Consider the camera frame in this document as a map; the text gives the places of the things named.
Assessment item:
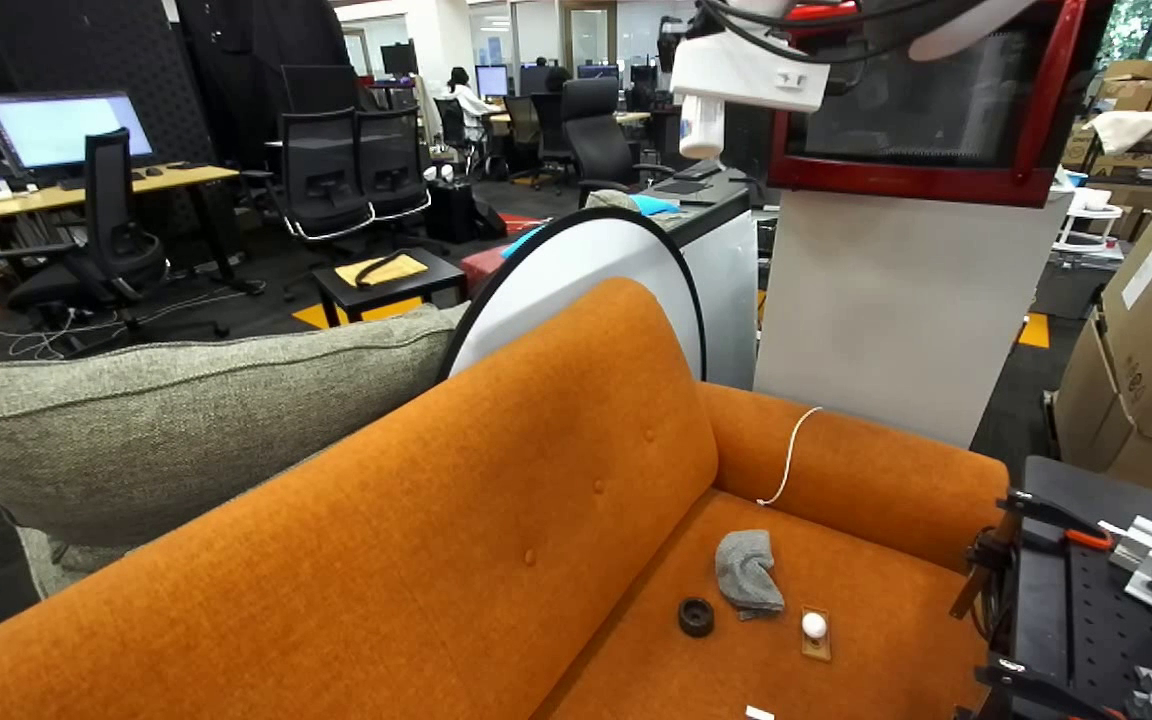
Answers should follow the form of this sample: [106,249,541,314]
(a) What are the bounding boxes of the black padded office chair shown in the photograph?
[557,77,646,192]

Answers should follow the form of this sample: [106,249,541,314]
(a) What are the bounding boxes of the black bag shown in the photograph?
[426,176,514,249]

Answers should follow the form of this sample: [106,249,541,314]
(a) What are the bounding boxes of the seated person in white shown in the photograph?
[444,58,497,149]

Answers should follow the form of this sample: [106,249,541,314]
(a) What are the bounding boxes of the red black microwave oven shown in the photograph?
[718,0,1122,213]

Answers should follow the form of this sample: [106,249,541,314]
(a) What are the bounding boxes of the white wire rack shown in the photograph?
[1052,182,1129,268]

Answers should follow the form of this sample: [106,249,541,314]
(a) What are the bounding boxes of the red handled clamp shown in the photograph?
[1002,493,1122,557]

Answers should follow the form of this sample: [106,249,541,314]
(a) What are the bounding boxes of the crumpled grey cloth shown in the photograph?
[714,523,787,619]

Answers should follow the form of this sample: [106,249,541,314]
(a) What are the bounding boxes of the lit computer monitor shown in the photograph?
[0,89,160,180]

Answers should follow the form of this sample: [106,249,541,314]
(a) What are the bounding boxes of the red storage box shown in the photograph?
[456,213,544,296]

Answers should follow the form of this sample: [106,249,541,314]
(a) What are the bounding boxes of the wooden office desk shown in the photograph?
[0,161,243,226]

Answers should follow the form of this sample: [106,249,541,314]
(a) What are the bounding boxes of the small white ball cap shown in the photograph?
[798,608,838,669]

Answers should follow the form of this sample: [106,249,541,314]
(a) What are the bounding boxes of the white cabinet with dark top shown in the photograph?
[590,173,761,391]

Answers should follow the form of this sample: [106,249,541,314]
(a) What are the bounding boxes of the yellow paper sheet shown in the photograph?
[333,253,433,293]

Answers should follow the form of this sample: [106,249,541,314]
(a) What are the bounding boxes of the thin white cable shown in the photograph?
[753,398,829,511]

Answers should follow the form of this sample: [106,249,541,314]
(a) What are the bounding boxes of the small black side table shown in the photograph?
[308,242,473,327]

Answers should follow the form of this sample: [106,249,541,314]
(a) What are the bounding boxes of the black rubber ring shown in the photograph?
[671,594,719,641]

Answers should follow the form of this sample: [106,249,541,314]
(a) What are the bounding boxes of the grey sofa cushion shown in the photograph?
[0,299,473,594]

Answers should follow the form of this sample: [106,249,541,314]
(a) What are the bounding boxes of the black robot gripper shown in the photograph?
[658,13,696,78]

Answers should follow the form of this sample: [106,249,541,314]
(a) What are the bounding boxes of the teal flat item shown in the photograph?
[625,192,688,218]

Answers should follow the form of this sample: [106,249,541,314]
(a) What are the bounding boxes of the white pedestal cabinet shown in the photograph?
[748,182,1075,450]

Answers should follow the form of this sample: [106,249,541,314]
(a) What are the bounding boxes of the orange fabric sofa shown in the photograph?
[0,275,1013,720]

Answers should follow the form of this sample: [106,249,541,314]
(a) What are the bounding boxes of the black swivel chair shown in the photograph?
[0,122,236,343]

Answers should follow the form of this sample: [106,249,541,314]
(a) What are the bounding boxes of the black mesh office chair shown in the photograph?
[357,109,436,223]
[267,103,379,249]

